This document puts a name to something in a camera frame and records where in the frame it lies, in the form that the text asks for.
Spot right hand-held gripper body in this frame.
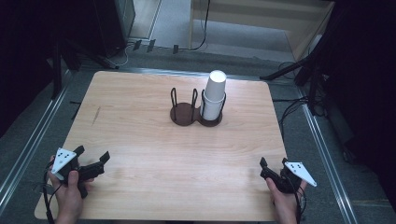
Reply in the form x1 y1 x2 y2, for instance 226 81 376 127
260 161 318 194

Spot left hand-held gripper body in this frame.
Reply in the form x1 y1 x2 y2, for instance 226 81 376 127
50 147 106 200

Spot dark brown cup holder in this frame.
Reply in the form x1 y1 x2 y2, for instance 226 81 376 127
169 87 228 128

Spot white paper cup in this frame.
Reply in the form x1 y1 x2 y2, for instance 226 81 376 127
204 69 228 103
200 98 226 121

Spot person's right hand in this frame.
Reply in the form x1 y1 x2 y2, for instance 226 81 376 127
265 176 308 218

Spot person's left hand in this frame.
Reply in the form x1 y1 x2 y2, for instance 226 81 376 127
47 155 95 218

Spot black metal stand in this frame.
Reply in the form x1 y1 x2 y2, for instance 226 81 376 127
49 34 120 101

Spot black tripod stand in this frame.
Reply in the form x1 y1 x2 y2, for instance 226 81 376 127
259 29 332 117

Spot dark curtain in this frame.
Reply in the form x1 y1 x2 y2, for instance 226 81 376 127
0 0 97 138
311 0 396 213

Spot black cabinet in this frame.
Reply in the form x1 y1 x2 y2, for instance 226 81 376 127
92 0 137 59

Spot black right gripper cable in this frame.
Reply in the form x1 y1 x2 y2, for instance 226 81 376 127
293 182 308 224

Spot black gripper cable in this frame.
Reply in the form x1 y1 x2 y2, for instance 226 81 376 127
293 182 308 224
42 160 65 224

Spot metal floor rail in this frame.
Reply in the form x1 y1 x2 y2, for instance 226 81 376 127
0 70 73 217
296 86 360 224

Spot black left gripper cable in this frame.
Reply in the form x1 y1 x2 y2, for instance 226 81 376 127
42 160 65 224

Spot black floor cables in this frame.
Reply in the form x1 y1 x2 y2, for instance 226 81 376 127
272 60 329 139

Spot white floor cable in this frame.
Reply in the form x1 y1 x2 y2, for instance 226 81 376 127
115 42 138 68

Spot light wooden shelf frame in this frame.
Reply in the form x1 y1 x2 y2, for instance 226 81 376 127
188 0 336 63

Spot black hanging cable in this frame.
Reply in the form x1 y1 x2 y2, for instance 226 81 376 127
186 0 212 52

